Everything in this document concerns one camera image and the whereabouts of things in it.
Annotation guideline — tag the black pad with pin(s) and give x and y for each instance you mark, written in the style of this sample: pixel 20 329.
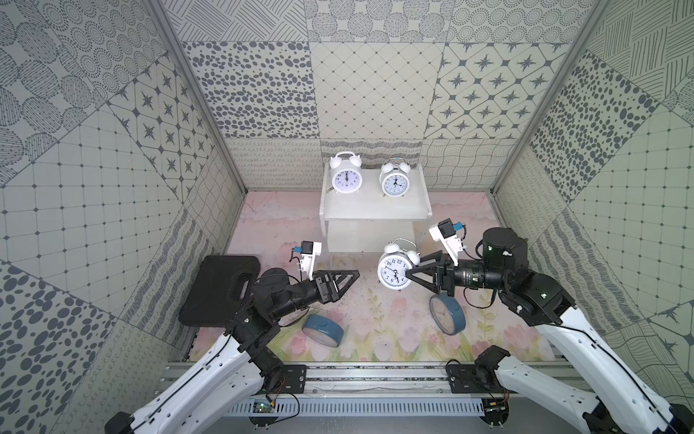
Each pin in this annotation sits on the black pad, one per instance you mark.
pixel 220 290

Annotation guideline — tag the blue round alarm clock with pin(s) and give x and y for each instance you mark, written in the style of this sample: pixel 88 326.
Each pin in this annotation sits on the blue round alarm clock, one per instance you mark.
pixel 448 314
pixel 323 330

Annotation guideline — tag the white two-tier shelf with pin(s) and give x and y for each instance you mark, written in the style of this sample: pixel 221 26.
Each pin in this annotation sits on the white two-tier shelf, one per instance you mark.
pixel 367 220

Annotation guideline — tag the white twin-bell alarm clock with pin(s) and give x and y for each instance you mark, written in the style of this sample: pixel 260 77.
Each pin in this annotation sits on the white twin-bell alarm clock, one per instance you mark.
pixel 399 257
pixel 345 169
pixel 394 178

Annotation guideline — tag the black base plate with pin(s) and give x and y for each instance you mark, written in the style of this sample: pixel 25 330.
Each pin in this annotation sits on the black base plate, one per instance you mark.
pixel 287 379
pixel 466 378

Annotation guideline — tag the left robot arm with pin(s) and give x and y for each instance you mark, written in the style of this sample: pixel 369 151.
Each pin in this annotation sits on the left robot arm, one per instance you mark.
pixel 240 363

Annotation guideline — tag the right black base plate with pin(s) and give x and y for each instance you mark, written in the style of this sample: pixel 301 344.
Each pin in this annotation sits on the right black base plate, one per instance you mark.
pixel 466 378

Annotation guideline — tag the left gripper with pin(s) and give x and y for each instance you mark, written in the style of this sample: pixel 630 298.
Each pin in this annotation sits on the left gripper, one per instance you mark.
pixel 324 287

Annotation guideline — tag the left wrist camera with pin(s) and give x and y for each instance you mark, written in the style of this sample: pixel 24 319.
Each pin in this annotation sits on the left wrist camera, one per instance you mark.
pixel 306 254

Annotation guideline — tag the aluminium mounting rail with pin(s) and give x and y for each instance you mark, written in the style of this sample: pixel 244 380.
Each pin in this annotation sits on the aluminium mounting rail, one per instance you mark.
pixel 400 379

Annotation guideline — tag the perforated cable duct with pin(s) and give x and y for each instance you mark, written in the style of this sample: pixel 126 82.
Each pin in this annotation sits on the perforated cable duct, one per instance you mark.
pixel 360 407

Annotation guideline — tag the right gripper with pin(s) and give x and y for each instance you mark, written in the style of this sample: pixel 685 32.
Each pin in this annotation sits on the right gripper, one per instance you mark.
pixel 445 273

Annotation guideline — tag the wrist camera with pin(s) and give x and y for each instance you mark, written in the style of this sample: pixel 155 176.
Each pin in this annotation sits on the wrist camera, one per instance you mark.
pixel 451 235
pixel 306 254

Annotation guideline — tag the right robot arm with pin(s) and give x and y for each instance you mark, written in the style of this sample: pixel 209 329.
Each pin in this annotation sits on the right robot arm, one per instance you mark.
pixel 618 402

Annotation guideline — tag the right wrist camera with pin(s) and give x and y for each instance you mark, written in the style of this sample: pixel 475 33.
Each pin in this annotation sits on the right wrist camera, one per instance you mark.
pixel 451 235

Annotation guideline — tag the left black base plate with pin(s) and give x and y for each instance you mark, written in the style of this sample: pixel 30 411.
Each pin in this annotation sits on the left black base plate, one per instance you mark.
pixel 287 379

